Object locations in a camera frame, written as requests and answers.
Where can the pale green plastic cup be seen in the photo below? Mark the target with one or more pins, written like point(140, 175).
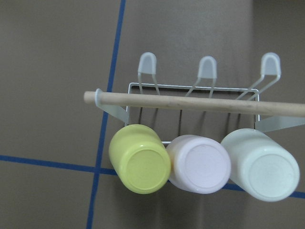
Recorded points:
point(260, 166)

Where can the white wire cup rack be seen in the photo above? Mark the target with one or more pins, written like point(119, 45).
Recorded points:
point(203, 95)

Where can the yellow plastic cup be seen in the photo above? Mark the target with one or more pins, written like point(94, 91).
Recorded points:
point(140, 159)

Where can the pink plastic cup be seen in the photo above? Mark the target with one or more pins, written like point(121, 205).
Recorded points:
point(199, 164)

